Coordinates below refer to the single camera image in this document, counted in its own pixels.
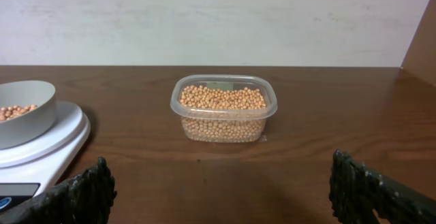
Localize grey round bowl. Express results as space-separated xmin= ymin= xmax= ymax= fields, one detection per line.
xmin=1 ymin=80 xmax=57 ymax=149

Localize white digital kitchen scale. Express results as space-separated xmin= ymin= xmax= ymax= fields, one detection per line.
xmin=1 ymin=101 xmax=91 ymax=212

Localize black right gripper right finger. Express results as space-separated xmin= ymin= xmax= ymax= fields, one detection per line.
xmin=328 ymin=150 xmax=435 ymax=224

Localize soybeans in grey bowl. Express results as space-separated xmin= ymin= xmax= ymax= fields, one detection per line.
xmin=0 ymin=105 xmax=37 ymax=122

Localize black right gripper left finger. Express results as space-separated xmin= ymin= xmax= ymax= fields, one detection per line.
xmin=1 ymin=157 xmax=116 ymax=224

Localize clear container of soybeans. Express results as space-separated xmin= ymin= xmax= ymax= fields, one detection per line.
xmin=170 ymin=74 xmax=278 ymax=143

